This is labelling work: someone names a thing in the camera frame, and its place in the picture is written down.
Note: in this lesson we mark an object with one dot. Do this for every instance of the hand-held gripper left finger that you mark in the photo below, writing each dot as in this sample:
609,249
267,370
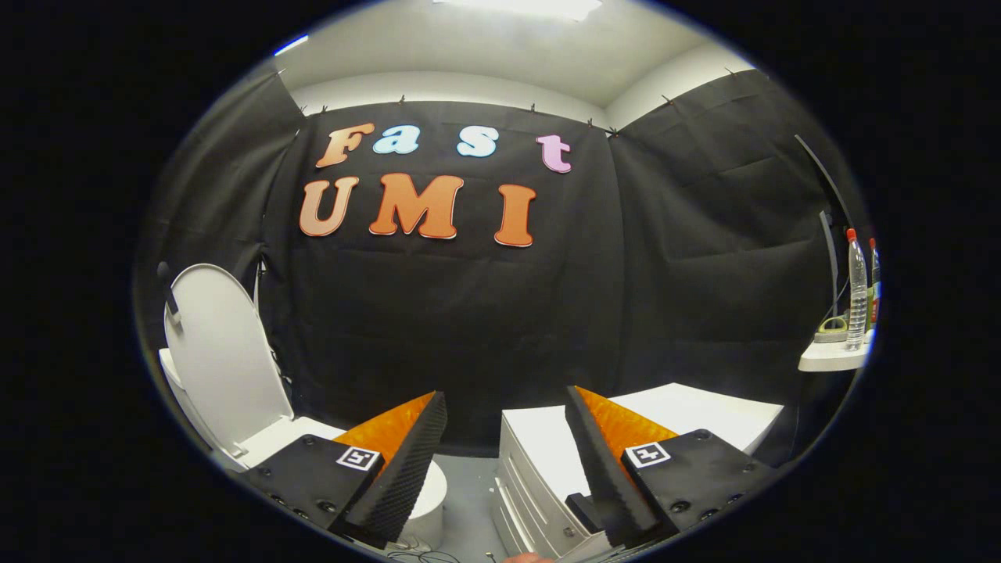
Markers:
407,461

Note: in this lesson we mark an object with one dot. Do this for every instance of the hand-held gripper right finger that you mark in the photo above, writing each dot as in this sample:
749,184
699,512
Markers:
598,461

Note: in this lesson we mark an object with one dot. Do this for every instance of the white toilet lid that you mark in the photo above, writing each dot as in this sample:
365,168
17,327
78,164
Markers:
223,352

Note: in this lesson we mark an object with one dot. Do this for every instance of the white toilet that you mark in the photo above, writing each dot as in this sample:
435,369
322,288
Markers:
281,438

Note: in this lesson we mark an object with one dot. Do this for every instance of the white drawer cabinet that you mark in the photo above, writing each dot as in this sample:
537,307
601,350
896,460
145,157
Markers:
696,414

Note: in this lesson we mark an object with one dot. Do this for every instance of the black backdrop cloth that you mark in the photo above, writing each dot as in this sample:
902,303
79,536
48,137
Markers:
485,313

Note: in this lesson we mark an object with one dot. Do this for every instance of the clear plastic water bottle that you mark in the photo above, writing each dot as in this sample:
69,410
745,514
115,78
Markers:
857,297

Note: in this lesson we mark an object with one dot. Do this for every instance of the green label bottle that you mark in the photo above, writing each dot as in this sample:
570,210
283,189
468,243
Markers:
873,289

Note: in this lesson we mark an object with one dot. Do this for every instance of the black curved rod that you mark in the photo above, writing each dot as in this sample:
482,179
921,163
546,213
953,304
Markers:
825,176

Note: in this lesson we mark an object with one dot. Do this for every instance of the white wall shelf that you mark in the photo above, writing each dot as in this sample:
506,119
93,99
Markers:
829,360

